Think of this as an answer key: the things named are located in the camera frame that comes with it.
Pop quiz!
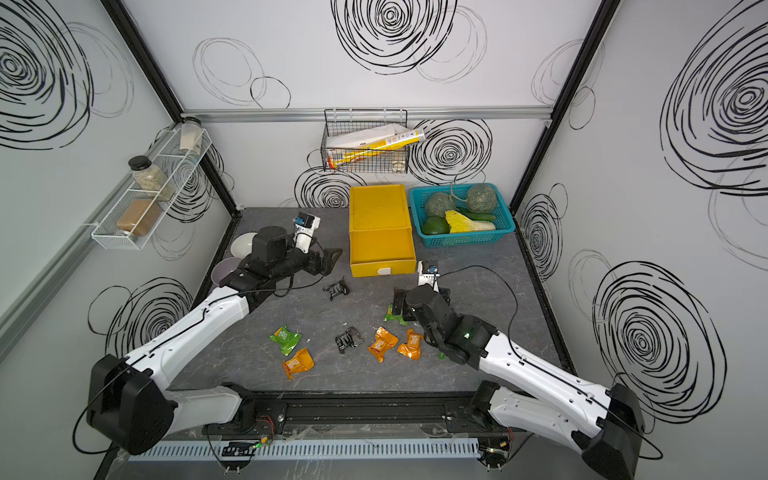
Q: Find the white slotted cable duct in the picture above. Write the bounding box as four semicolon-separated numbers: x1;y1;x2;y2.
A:
129;438;481;462

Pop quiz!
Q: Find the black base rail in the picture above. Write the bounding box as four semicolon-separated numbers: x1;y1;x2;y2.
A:
202;392;510;438

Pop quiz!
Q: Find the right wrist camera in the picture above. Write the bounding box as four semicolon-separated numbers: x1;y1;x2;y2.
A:
417;260;440;292

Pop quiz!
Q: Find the brown block container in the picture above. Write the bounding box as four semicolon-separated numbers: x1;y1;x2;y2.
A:
116;199;163;237

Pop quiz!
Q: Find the left netted melon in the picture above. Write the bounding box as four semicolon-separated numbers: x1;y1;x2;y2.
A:
424;192;456;218

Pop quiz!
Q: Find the orange cookie pack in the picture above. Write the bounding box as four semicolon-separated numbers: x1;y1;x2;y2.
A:
282;348;315;380
367;326;399;363
397;329;423;361

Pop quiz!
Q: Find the orange cookie pack middle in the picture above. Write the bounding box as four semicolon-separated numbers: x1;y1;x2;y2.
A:
367;326;399;363

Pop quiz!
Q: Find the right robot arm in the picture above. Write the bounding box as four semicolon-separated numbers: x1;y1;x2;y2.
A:
393;284;645;479

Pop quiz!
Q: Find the black wire wall basket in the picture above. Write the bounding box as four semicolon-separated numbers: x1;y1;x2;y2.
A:
320;108;409;173

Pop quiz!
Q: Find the teal plastic basket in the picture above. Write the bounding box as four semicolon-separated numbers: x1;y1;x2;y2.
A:
407;183;516;248

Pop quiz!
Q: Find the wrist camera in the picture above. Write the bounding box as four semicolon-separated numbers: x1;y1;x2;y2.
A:
293;212;321;254
417;260;440;292

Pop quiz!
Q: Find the green cookie pack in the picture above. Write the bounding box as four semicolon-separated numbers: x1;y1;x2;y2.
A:
384;304;406;325
269;325;302;356

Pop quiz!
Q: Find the clear jar white lid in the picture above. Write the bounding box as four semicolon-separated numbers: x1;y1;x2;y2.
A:
179;117;203;155

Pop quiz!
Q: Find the purple bowl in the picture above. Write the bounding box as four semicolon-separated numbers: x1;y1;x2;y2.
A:
210;257;242;287

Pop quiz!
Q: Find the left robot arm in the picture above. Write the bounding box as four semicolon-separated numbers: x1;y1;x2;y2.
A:
77;226;343;455

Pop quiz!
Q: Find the green avocado toy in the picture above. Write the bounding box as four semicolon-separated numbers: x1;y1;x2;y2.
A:
421;216;451;235

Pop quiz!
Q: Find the orange cookie pack right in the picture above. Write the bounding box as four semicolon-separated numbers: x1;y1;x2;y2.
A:
397;329;423;361

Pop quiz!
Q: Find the right netted melon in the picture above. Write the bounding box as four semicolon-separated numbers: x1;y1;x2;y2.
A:
466;183;498;214

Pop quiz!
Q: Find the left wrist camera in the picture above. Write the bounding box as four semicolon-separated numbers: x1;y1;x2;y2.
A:
293;212;321;254

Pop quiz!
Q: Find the netted melon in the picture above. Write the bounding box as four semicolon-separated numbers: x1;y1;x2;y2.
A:
424;192;456;218
466;183;498;214

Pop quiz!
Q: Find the green cookie pack left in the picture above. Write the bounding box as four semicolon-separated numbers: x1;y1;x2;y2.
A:
269;325;302;356

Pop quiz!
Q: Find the green cucumber toy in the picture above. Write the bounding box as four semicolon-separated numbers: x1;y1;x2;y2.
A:
456;207;496;223

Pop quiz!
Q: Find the yellow plastic drawer cabinet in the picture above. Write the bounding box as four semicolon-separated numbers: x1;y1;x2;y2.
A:
349;184;417;278

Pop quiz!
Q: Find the green cookie pack top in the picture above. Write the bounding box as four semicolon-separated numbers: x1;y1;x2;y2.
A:
384;304;406;325

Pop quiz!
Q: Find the spice jar black lid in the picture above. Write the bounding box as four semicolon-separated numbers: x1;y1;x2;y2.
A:
128;155;175;202

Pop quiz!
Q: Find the yellow white box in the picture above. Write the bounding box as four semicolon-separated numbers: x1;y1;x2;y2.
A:
325;123;426;169

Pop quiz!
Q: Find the white orange bowl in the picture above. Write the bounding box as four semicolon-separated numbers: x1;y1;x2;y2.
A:
230;232;257;259

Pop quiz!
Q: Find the white wire wall shelf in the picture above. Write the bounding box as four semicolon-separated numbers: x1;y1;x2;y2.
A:
91;124;213;251

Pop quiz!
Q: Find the orange cookie pack left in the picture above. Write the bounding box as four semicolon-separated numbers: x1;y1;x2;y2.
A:
282;348;315;380

